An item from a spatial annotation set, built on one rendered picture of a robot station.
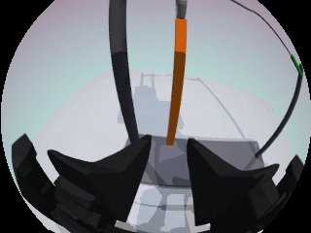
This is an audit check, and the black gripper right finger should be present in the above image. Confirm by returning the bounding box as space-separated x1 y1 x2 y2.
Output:
187 137 280 226

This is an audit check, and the orange handle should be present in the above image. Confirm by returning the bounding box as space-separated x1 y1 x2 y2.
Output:
166 0 188 146

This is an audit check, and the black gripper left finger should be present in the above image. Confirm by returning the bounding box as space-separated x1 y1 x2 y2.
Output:
47 135 152 222

